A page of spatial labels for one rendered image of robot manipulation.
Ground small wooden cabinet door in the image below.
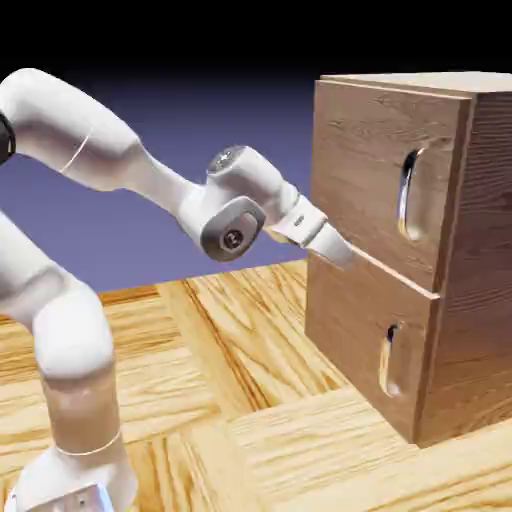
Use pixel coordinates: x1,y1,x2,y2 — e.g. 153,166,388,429
304,251,441,444

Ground large wooden cabinet door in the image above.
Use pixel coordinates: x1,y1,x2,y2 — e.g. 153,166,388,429
310,79,478,293

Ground short curved metal handle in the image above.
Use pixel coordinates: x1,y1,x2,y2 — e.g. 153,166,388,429
378,322,403,398

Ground long curved metal handle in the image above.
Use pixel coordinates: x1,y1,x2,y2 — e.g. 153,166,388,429
396,148,426,242

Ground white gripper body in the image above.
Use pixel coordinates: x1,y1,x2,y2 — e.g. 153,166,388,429
307,222,355,270

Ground light wood cabinet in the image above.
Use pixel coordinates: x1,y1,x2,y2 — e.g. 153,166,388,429
304,71,512,449

